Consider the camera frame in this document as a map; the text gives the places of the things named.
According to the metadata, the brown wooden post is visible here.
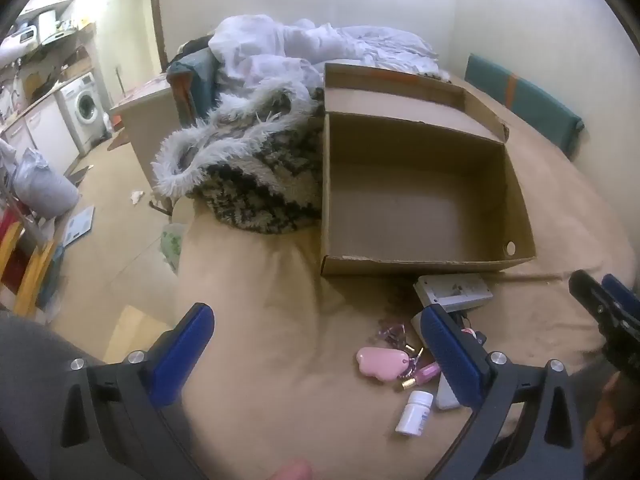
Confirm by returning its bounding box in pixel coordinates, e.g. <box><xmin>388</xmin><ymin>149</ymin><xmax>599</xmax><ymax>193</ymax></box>
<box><xmin>149</xmin><ymin>0</ymin><xmax>168</xmax><ymax>73</ymax></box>

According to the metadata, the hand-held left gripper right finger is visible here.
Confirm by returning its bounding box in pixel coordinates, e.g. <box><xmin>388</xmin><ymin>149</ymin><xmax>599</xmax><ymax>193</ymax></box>
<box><xmin>420</xmin><ymin>304</ymin><xmax>586</xmax><ymax>480</ymax></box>

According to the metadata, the small beige table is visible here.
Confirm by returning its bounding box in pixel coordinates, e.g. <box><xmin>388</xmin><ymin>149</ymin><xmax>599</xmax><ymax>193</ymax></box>
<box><xmin>109</xmin><ymin>72</ymin><xmax>176</xmax><ymax>181</ymax></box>

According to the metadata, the cardboard box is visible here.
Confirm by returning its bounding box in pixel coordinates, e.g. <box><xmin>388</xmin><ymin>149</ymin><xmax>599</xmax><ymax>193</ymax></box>
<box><xmin>320</xmin><ymin>62</ymin><xmax>537</xmax><ymax>277</ymax></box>

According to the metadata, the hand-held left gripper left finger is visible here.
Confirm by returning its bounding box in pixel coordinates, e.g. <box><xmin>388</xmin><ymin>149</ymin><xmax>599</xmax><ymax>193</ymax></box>
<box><xmin>60</xmin><ymin>302</ymin><xmax>216</xmax><ymax>480</ymax></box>

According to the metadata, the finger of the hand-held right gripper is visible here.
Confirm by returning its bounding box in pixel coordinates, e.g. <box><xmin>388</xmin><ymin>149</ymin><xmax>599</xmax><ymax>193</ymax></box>
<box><xmin>601</xmin><ymin>274</ymin><xmax>640</xmax><ymax>328</ymax></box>
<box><xmin>569</xmin><ymin>270</ymin><xmax>640</xmax><ymax>376</ymax></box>

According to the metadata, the white duvet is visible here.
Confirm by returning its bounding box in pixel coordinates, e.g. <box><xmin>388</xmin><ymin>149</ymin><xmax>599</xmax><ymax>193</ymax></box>
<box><xmin>207</xmin><ymin>14</ymin><xmax>453</xmax><ymax>106</ymax></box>

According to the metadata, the yellow wooden rack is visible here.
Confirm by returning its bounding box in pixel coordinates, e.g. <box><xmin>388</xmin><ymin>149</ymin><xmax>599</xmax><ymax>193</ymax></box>
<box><xmin>0</xmin><ymin>220</ymin><xmax>56</xmax><ymax>316</ymax></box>

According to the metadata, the green patterned bag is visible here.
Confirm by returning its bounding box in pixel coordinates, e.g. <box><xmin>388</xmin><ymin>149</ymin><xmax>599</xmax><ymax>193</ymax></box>
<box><xmin>160</xmin><ymin>222</ymin><xmax>188</xmax><ymax>273</ymax></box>

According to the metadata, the fur-trimmed patterned jacket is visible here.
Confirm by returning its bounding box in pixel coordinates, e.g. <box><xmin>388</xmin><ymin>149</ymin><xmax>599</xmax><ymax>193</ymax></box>
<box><xmin>151</xmin><ymin>85</ymin><xmax>326</xmax><ymax>235</ymax></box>

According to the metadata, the pink heart keychain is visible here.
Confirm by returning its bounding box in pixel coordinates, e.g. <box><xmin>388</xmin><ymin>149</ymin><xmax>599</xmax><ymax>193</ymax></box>
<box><xmin>356</xmin><ymin>324</ymin><xmax>418</xmax><ymax>381</ymax></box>

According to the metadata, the white pill bottle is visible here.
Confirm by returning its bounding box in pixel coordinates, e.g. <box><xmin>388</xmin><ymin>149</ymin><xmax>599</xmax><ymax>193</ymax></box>
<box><xmin>395</xmin><ymin>390</ymin><xmax>435</xmax><ymax>437</ymax></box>

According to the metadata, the teal cushion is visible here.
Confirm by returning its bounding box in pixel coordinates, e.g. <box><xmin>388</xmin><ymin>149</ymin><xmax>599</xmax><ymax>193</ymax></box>
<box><xmin>464</xmin><ymin>53</ymin><xmax>585</xmax><ymax>161</ymax></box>

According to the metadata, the white rounded plastic case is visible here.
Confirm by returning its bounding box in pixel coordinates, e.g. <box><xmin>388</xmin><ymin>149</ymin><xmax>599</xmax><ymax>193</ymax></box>
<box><xmin>434</xmin><ymin>372</ymin><xmax>463</xmax><ymax>411</ymax></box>

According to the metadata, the person's left hand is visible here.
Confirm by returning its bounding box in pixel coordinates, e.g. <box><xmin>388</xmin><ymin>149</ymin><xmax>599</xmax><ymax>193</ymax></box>
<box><xmin>270</xmin><ymin>461</ymin><xmax>313</xmax><ymax>480</ymax></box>

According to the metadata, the teal cloth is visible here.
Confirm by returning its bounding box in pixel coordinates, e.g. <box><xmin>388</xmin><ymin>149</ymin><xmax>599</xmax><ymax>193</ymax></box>
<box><xmin>167</xmin><ymin>50</ymin><xmax>221</xmax><ymax>126</ymax></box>

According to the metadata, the white kitchen cabinet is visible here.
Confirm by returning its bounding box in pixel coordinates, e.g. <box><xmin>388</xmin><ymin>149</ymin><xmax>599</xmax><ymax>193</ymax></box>
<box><xmin>0</xmin><ymin>92</ymin><xmax>81</xmax><ymax>176</ymax></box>

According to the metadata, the white washing machine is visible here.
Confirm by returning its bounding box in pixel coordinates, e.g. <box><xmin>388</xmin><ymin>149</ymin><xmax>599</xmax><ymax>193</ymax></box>
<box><xmin>59</xmin><ymin>72</ymin><xmax>108</xmax><ymax>153</ymax></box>

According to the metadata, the white plug charger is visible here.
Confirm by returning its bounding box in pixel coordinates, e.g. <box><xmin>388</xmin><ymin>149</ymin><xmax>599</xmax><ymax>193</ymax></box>
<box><xmin>411</xmin><ymin>311</ymin><xmax>427</xmax><ymax>350</ymax></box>

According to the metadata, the dirty white power strip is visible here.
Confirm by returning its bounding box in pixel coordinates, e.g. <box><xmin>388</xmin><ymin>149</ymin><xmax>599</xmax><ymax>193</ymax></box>
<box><xmin>414</xmin><ymin>275</ymin><xmax>493</xmax><ymax>312</ymax></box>

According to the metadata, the white plastic bag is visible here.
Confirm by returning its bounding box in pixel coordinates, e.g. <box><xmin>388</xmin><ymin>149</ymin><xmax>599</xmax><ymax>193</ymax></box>
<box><xmin>12</xmin><ymin>147</ymin><xmax>80</xmax><ymax>218</ymax></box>

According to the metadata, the person's right hand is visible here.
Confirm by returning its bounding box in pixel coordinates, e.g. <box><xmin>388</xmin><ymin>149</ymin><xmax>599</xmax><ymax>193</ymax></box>
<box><xmin>584</xmin><ymin>375</ymin><xmax>640</xmax><ymax>466</ymax></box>

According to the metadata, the small pink perfume bottle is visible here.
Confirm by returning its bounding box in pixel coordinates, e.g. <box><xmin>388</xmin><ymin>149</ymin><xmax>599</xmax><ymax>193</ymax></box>
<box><xmin>401</xmin><ymin>362</ymin><xmax>442</xmax><ymax>391</ymax></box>

